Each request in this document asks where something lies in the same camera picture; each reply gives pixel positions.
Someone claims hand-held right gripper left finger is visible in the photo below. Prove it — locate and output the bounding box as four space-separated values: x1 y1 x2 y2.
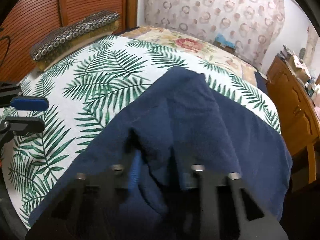
25 155 143 240

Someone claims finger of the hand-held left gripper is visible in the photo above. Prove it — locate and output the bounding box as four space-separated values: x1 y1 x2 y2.
0 81 49 112
0 117 46 145

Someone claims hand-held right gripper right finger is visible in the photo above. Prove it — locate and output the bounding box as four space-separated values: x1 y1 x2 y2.
180 164 289 240

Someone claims navy t-shirt with orange print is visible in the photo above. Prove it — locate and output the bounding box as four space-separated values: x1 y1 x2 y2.
27 66 293 230

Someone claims palm leaf print blanket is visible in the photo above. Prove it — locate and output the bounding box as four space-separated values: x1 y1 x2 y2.
0 35 282 230

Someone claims wooden louvered wardrobe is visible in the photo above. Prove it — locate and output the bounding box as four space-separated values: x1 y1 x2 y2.
0 0 139 83

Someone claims wooden cabinet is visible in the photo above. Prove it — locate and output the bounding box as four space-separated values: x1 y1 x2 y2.
265 55 320 193

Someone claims navy blanket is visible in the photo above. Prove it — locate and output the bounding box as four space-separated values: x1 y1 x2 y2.
254 71 268 92

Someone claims dark small box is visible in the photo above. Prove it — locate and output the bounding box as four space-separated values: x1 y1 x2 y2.
214 41 235 53

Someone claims floral bedsheet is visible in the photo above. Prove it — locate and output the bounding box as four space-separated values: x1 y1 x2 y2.
120 25 261 88

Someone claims blue cloth bundle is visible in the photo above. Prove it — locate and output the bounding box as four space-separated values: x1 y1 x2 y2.
215 33 237 48

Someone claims cardboard box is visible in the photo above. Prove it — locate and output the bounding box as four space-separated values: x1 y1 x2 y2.
287 52 312 83

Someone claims circle-patterned curtain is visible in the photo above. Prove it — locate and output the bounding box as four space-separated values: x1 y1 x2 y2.
139 0 287 68

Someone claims pale beige column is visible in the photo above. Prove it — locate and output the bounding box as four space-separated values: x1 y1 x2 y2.
306 26 320 63

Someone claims dark ring-patterned pillow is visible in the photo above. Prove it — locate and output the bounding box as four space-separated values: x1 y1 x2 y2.
29 10 120 72

